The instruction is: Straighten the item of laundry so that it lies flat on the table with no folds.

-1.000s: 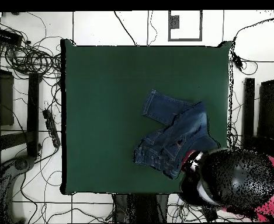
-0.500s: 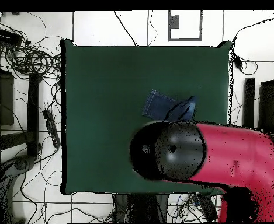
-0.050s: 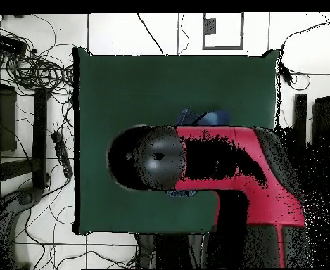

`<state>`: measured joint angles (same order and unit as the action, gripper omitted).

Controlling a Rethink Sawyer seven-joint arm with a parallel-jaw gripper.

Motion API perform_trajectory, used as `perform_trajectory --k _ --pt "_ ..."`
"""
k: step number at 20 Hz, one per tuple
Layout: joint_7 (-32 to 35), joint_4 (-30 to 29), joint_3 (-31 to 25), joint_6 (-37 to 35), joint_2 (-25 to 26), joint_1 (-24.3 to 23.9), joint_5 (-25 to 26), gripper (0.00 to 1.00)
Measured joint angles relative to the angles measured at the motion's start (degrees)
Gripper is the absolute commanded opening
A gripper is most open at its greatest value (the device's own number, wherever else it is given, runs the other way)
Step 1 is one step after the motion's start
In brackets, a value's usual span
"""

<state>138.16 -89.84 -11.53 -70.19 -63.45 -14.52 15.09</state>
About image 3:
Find black power adapter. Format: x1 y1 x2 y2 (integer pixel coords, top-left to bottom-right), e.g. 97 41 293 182
279 65 294 86

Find black box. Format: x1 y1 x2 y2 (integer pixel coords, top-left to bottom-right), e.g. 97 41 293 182
0 32 28 56

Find thick black cable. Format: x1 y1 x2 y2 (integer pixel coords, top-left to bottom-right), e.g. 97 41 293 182
137 13 165 56

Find blue denim jeans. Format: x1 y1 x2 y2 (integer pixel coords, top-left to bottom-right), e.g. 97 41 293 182
165 107 232 198

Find black table frame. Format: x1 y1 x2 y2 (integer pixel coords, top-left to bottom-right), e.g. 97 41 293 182
292 71 330 158
0 63 51 192

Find dark green table cloth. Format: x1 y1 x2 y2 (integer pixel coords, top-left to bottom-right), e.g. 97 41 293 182
72 46 281 236

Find thin black cable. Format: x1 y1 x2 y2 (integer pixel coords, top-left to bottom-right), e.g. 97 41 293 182
176 13 190 56

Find black power strip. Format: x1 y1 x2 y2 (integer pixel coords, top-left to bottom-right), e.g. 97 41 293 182
51 131 75 179

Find grey round stand base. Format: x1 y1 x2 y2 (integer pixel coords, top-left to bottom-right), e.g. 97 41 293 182
0 186 44 269

